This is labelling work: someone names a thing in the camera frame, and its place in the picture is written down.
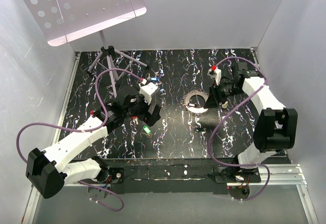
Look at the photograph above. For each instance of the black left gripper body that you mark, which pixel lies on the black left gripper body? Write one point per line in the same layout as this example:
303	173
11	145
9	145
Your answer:
140	108

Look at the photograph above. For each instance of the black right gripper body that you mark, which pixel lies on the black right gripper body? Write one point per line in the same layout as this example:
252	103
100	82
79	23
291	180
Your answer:
227	90

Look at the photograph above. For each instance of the key with green tag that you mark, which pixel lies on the key with green tag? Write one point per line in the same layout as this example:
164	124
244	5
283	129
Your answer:
147	131

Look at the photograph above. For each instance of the key with red tag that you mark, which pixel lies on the key with red tag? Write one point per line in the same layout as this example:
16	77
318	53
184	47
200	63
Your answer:
135	119

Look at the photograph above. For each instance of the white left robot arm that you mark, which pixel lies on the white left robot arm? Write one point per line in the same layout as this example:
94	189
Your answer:
49	170

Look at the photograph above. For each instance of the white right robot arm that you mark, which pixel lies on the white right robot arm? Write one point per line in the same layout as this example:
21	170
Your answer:
275	129

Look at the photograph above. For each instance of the key with blue tag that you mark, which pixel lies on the key with blue tag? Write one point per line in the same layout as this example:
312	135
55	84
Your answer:
152	78

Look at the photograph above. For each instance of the white perforated music stand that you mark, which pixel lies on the white perforated music stand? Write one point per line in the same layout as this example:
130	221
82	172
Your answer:
64	21

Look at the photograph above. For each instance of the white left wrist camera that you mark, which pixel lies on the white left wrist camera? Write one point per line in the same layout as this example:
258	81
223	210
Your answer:
148	90

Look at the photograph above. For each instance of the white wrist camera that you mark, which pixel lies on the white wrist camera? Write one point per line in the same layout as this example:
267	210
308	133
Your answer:
148	90
215	73

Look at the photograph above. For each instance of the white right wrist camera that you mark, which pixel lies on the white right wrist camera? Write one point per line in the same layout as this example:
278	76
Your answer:
215	73

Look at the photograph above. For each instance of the aluminium front rail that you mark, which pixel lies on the aluminium front rail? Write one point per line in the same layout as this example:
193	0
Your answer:
285	200

